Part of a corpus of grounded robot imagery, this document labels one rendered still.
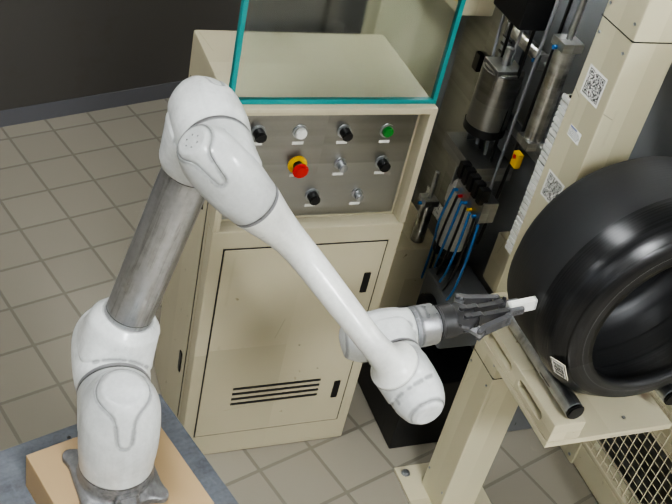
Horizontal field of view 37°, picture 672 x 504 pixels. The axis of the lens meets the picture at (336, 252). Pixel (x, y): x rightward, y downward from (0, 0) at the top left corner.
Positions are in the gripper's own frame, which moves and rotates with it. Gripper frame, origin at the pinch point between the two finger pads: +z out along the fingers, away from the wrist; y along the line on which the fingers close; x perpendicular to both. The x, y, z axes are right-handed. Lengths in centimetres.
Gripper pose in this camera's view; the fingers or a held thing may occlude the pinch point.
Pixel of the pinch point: (521, 305)
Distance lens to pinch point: 220.1
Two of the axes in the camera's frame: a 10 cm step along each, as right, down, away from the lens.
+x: -0.6, 7.6, 6.5
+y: -3.2, -6.3, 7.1
